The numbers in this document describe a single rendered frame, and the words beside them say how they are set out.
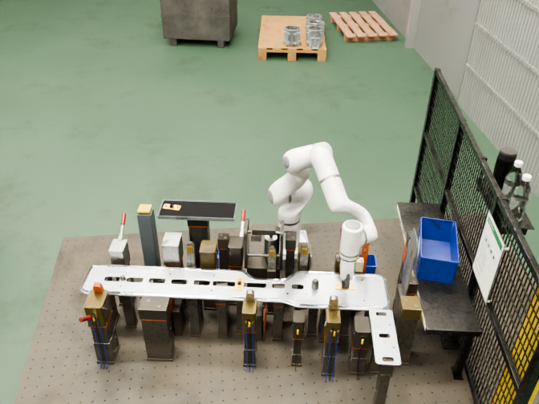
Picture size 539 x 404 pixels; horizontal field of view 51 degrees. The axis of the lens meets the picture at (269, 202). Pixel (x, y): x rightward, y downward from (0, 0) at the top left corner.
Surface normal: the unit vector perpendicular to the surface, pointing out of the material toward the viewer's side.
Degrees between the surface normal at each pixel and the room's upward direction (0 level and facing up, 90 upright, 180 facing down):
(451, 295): 0
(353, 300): 0
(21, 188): 0
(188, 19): 90
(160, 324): 90
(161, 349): 90
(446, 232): 90
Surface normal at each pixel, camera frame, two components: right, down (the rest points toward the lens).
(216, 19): -0.09, 0.58
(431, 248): 0.01, -0.81
